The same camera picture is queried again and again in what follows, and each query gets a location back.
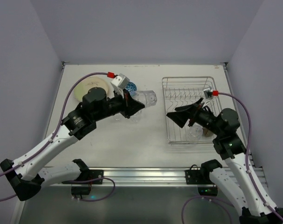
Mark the aluminium mounting rail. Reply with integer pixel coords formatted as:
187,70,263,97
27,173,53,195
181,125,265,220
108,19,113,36
22,166,265,187

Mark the steel wire dish rack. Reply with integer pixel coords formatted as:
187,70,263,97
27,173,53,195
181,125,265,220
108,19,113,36
162,76,216,145

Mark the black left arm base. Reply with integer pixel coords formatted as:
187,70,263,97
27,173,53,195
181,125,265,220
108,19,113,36
71,159,104,199

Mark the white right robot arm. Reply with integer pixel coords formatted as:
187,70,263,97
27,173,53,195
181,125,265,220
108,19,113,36
167,99,283,224

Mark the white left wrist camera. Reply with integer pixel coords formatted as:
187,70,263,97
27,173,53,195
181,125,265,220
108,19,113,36
110,74,130,97

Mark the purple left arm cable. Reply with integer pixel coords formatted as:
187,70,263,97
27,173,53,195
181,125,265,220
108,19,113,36
0,71,114,203

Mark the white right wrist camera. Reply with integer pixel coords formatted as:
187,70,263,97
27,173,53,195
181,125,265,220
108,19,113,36
203,87,213,106

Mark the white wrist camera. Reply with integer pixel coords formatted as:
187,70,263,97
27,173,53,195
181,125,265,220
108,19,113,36
203,87,213,106
110,74,130,97

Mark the cream plate rearmost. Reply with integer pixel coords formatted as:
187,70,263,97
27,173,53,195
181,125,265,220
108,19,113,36
74,77,109,102

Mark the clear glass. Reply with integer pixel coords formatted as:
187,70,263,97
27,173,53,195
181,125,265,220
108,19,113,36
186,125,203,142
131,91,157,108
130,111,142,123
112,113,123,122

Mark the brown striped ceramic cup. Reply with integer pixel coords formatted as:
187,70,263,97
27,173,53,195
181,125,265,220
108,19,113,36
202,128,213,137

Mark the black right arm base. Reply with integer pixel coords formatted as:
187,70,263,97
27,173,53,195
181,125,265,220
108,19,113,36
185,164,218,196

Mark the blue patterned bowl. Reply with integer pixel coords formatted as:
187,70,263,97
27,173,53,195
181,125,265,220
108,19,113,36
125,82,137,96

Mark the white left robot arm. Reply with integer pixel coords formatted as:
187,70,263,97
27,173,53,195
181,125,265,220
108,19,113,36
0,87,145,201

